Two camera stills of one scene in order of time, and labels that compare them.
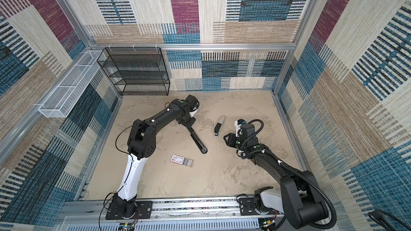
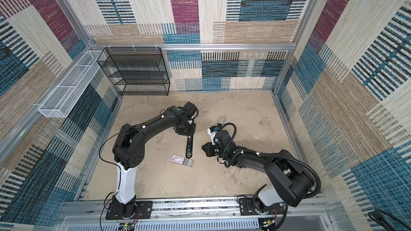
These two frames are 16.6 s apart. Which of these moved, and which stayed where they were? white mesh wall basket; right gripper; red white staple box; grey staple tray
Moved: right gripper
Stayed: white mesh wall basket; grey staple tray; red white staple box
